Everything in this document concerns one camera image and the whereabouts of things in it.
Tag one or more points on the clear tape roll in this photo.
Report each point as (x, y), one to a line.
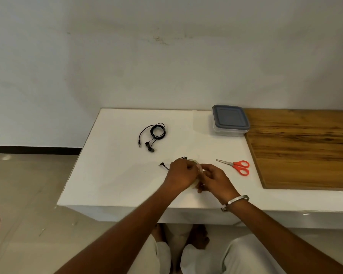
(193, 161)

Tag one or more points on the container with grey lid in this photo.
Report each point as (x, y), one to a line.
(230, 118)

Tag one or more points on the brown wooden board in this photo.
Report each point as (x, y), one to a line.
(303, 151)

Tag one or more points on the person's left forearm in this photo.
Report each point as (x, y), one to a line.
(123, 236)

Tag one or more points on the person's white trousers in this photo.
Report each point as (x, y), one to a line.
(245, 253)

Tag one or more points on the person's left hand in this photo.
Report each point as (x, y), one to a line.
(180, 175)

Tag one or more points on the person's right foot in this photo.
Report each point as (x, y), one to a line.
(198, 236)

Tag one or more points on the black skirting board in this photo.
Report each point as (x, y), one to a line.
(31, 150)

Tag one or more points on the person's left foot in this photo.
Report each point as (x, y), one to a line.
(157, 233)

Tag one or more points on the person's right hand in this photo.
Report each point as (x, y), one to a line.
(217, 182)

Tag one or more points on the person's right forearm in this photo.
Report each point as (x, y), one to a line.
(280, 239)

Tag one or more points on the person's foot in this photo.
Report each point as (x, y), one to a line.
(157, 233)
(198, 236)

